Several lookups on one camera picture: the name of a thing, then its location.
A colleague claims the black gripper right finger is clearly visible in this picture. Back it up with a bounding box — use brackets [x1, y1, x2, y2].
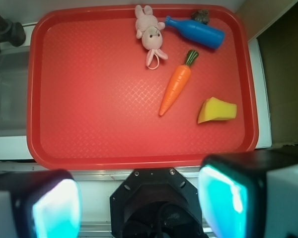
[198, 149, 298, 238]

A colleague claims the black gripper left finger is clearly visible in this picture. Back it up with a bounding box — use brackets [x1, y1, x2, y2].
[0, 170, 82, 238]

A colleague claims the yellow green sponge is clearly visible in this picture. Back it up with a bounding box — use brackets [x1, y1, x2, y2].
[197, 97, 237, 123]

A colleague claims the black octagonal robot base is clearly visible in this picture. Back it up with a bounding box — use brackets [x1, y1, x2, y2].
[110, 168, 207, 238]

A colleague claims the red plastic tray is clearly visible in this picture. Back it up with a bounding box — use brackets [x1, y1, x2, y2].
[26, 5, 258, 170]

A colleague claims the metal sink basin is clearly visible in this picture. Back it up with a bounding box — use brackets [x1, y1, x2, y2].
[0, 47, 29, 137]

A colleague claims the orange toy carrot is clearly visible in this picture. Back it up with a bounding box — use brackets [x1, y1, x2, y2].
[159, 50, 199, 116]

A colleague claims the blue plastic bottle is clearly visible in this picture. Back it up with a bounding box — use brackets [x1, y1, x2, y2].
[165, 16, 225, 50]

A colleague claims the black faucet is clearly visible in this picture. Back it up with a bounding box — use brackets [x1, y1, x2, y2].
[0, 16, 26, 53]

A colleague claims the grey brown rock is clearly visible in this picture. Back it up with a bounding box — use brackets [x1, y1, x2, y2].
[191, 9, 210, 25]

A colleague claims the pink plush bunny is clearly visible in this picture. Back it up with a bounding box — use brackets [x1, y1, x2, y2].
[135, 5, 168, 70]

